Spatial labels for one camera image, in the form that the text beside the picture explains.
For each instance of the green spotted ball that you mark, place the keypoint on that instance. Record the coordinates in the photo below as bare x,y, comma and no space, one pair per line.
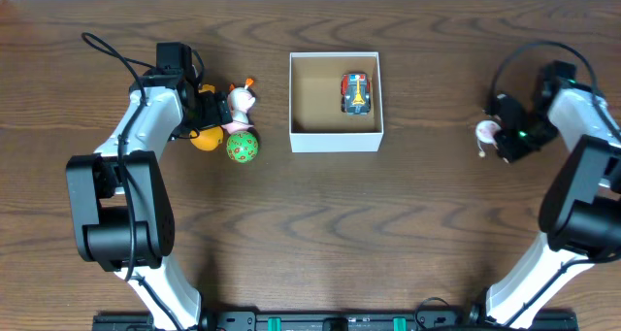
242,146

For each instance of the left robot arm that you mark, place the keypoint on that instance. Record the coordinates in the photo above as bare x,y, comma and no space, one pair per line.
122,215

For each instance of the white cardboard box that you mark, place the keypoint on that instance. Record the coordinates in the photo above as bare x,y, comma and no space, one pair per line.
318,119

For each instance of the orange rubber giraffe toy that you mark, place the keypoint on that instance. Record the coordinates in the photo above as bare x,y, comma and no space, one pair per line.
208,139

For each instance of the black mounting rail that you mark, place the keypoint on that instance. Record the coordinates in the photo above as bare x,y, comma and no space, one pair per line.
430,319

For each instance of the red grey toy truck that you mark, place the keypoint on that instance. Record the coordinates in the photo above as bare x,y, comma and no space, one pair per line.
355,91

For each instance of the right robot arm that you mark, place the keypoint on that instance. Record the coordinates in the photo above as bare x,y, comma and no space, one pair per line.
579,217

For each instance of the white pink rubber chicken toy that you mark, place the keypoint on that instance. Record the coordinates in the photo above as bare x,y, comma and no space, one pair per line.
240,100

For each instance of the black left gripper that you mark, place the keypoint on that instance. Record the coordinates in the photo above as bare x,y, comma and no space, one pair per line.
213,110

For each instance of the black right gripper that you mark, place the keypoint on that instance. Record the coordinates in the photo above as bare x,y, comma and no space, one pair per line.
509,149

